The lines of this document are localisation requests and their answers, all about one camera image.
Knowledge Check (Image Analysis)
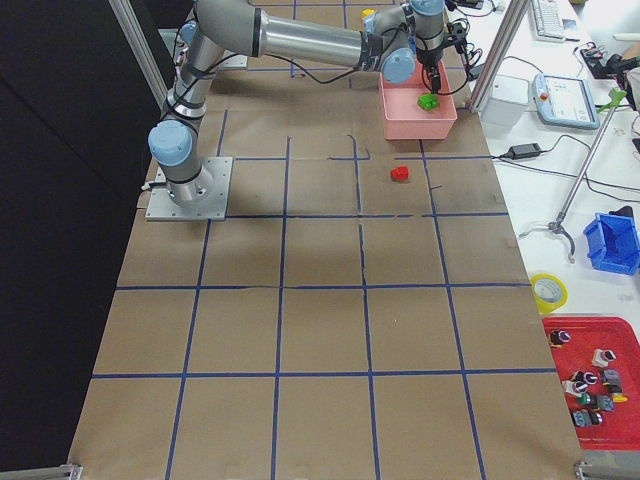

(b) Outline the white keyboard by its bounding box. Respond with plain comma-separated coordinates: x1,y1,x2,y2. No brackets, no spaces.
529,0,565,42

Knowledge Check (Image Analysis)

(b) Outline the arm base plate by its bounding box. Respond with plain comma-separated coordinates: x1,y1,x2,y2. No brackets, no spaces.
145,157,234,221

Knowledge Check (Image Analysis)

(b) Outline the green two-stud block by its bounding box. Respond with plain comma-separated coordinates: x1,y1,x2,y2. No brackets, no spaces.
416,93,440,111

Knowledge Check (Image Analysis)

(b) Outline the red small block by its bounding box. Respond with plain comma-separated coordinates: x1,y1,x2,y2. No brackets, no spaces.
390,165,410,182

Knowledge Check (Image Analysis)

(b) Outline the pink plastic box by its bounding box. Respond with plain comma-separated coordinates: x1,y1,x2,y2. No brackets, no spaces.
379,63,458,140

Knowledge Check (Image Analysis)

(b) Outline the metal grabber stick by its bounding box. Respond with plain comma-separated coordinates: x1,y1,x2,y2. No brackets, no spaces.
518,88,627,264

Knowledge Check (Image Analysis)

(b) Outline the aluminium frame post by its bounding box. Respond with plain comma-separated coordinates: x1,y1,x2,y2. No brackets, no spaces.
468,0,529,113

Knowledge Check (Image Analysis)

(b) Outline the blue storage bin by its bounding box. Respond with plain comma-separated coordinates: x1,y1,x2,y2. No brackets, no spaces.
583,213,639,275

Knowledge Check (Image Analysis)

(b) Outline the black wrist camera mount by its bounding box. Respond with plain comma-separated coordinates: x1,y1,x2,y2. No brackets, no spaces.
444,19,470,55

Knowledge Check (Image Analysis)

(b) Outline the teach pendant tablet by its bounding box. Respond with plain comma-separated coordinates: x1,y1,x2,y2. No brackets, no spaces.
531,73,600,130

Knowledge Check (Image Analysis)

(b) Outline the white square box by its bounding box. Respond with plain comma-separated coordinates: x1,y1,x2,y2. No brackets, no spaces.
481,74,530,129

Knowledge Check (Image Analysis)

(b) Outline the red parts tray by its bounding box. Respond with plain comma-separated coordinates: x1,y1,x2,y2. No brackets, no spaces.
543,316,639,451

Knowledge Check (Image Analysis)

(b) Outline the yellow tape roll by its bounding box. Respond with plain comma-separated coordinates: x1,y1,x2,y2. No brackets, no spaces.
531,273,568,315

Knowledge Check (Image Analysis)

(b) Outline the black power adapter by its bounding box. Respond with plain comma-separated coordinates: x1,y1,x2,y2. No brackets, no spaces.
506,143,543,160

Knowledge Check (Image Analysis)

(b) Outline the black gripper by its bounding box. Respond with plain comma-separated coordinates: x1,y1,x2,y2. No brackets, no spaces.
417,47,443,94

